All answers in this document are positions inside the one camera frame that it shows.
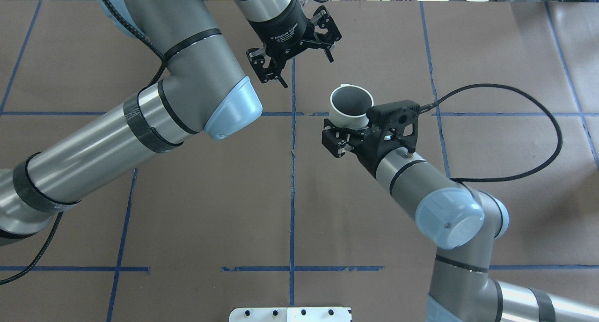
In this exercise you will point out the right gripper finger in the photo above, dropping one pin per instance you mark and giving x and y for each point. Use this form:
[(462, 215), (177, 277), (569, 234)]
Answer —
[(328, 125)]

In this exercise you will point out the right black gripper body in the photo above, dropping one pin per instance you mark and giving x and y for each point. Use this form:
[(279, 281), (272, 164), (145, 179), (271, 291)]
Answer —
[(370, 154)]

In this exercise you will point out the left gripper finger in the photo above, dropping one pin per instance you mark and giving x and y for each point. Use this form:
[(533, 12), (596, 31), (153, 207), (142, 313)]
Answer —
[(322, 32), (267, 67)]

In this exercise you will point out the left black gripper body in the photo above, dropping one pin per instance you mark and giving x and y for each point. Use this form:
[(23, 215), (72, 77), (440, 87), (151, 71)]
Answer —
[(280, 30)]

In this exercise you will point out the white ribbed HOME mug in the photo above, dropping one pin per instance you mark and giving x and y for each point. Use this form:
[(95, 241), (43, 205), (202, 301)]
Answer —
[(348, 105)]

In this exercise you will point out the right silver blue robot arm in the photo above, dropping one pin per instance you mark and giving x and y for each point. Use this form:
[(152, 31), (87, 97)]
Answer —
[(463, 223)]

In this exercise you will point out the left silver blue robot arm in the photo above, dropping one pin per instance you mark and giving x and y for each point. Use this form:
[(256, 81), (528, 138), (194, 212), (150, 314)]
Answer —
[(206, 91)]

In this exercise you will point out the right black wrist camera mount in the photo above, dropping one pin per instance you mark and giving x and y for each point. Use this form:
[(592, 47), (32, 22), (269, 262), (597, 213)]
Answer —
[(391, 126)]

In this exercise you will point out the white pillar with base plate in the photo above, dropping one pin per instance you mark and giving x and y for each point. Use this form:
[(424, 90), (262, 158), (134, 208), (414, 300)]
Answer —
[(291, 314)]

